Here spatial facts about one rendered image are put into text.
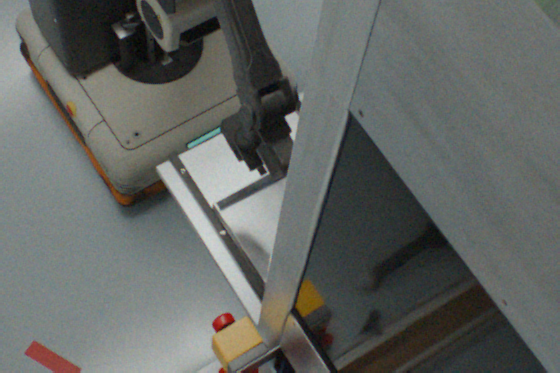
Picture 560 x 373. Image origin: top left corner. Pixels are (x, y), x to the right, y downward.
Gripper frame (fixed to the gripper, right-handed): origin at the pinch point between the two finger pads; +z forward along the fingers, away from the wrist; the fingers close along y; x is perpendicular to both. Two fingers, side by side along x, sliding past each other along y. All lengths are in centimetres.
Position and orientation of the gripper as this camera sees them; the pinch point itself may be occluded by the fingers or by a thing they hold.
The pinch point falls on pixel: (243, 153)
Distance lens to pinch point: 162.9
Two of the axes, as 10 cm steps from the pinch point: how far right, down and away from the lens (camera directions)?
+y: 5.2, 8.3, -1.7
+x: 8.3, -4.6, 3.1
